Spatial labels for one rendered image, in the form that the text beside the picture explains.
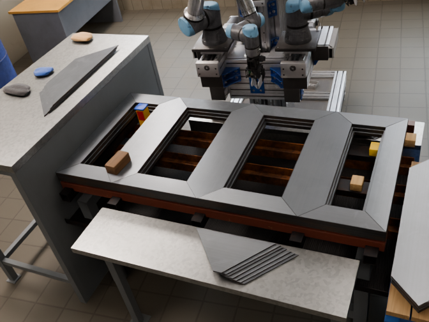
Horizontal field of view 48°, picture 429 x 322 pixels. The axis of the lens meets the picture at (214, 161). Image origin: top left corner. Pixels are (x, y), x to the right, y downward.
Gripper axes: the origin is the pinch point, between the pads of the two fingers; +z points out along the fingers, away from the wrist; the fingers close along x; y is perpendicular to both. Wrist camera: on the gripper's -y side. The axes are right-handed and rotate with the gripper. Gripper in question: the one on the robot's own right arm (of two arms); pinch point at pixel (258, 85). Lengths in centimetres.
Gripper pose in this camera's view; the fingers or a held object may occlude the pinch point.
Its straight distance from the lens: 266.4
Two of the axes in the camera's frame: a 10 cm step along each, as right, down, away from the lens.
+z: 1.6, 7.7, 6.2
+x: 9.1, 1.3, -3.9
